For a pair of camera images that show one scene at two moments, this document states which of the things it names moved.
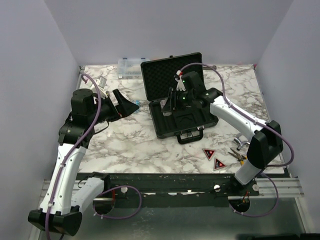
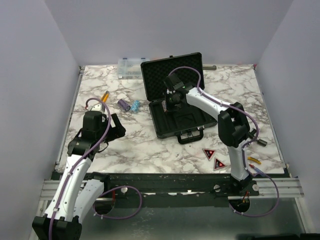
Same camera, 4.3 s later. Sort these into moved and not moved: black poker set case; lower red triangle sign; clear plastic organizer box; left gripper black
Moved: left gripper black
Not moved: lower red triangle sign; clear plastic organizer box; black poker set case
